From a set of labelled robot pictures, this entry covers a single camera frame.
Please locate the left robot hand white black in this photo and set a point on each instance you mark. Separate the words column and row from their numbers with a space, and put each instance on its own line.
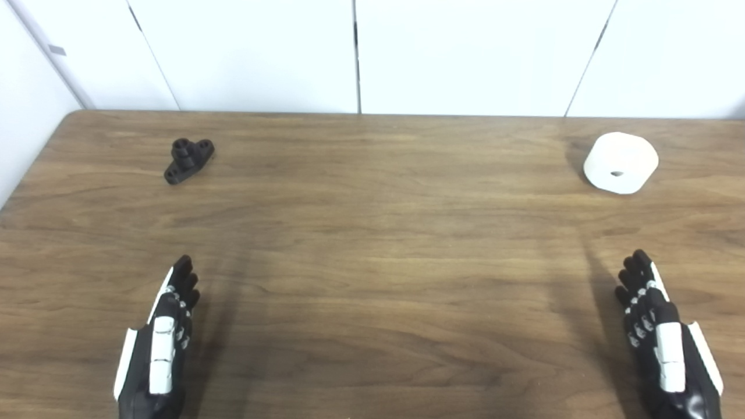
column 161, row 355

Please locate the black flanged holder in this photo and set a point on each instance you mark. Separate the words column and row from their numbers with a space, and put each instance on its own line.
column 187, row 160

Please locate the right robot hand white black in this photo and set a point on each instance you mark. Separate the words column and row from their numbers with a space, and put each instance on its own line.
column 669, row 355

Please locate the round white piece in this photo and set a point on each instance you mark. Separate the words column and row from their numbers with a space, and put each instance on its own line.
column 620, row 163

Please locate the small grey wall tag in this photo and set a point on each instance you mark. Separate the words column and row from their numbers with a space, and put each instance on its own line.
column 57, row 50

